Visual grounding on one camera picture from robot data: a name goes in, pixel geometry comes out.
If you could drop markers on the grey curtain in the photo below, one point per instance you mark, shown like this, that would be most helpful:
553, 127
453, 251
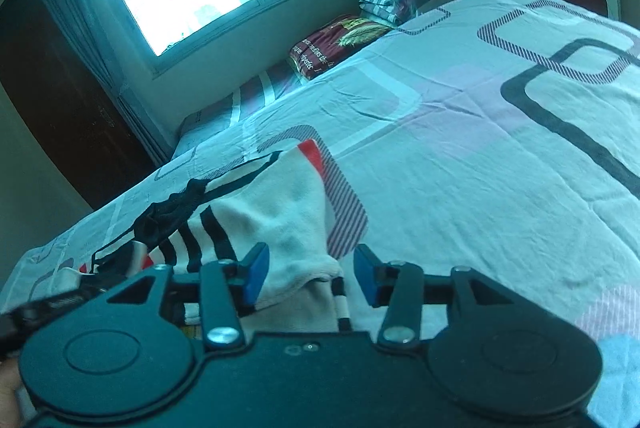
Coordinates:
90, 33

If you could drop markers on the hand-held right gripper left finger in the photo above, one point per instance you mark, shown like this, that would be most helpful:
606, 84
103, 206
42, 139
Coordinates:
256, 275

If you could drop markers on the white red black striped garment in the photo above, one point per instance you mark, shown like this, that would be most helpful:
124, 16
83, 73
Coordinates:
280, 213

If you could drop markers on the dark red printed cushion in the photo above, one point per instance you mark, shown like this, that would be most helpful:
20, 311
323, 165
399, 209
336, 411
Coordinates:
335, 43

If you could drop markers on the person's left forearm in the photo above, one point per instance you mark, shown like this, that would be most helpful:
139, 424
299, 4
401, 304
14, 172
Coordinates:
7, 385

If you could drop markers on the patterned bed sheet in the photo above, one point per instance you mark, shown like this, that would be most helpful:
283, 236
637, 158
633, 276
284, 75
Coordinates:
475, 148

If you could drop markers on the dark wooden wardrobe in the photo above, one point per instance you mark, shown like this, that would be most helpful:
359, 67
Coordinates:
55, 108

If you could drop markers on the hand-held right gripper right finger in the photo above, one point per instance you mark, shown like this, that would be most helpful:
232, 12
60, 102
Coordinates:
362, 277

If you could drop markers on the black cloth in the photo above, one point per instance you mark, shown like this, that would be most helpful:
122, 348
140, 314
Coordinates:
167, 213

